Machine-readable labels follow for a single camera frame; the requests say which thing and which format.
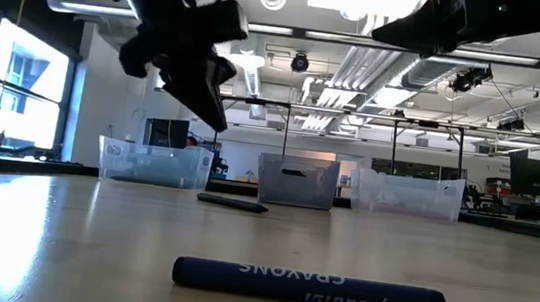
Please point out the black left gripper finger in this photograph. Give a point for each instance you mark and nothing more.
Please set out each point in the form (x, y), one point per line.
(185, 94)
(215, 102)

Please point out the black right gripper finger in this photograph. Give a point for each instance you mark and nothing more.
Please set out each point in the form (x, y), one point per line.
(410, 37)
(409, 22)

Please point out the blue Madisi crayon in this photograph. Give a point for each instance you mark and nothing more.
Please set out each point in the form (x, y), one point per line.
(311, 288)

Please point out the black ceiling spotlight cluster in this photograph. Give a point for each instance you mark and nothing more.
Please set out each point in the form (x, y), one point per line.
(468, 80)
(511, 124)

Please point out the clear plastic bin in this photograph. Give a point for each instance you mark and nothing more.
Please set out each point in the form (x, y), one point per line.
(406, 198)
(153, 166)

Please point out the long ceiling light bar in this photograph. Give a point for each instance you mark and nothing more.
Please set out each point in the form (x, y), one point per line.
(312, 34)

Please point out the black pen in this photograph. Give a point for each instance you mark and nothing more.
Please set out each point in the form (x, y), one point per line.
(232, 203)

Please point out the grey translucent plastic bin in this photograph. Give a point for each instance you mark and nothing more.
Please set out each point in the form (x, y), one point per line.
(296, 189)

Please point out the bright window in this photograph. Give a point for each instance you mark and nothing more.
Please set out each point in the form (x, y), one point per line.
(38, 111)

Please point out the red case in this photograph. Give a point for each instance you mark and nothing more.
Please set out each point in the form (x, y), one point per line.
(497, 190)

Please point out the black monitor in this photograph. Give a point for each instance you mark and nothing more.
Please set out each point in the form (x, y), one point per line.
(532, 176)

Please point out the silver air duct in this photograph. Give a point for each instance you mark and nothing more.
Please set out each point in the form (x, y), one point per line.
(424, 74)

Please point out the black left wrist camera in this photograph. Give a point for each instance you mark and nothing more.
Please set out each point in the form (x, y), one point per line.
(223, 20)

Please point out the black metal rig frame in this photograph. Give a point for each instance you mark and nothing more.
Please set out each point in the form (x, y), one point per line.
(286, 127)

